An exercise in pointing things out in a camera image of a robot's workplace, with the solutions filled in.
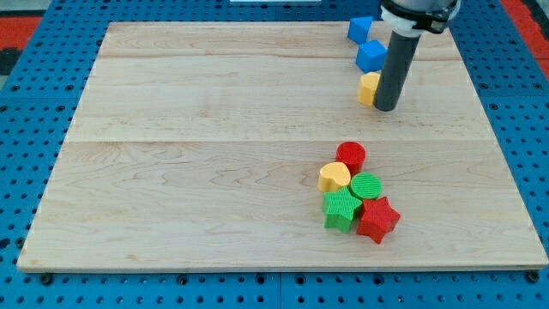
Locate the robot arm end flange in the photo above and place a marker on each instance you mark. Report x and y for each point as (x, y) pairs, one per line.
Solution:
(410, 18)

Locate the yellow heart block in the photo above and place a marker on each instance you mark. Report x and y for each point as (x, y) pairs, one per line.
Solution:
(333, 176)

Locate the red cylinder block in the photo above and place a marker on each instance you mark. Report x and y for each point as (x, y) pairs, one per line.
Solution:
(352, 154)

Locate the light wooden board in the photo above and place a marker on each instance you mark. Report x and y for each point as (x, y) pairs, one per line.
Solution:
(196, 148)

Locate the green star block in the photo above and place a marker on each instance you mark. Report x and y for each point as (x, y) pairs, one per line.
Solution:
(340, 209)

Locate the green cylinder block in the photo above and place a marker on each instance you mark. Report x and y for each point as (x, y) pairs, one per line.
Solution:
(366, 186)

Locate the yellow hexagon block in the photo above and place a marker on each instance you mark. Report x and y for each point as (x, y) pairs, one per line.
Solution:
(367, 88)

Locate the red star block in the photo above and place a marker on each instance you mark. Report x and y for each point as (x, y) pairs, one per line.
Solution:
(377, 219)

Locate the blue cube block lower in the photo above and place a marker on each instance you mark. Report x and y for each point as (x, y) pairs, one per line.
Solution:
(370, 56)

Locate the blue cube block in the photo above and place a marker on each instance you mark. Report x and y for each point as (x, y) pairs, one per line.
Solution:
(370, 56)
(359, 28)

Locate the blue cube block upper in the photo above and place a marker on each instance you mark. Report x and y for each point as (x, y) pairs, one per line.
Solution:
(359, 28)

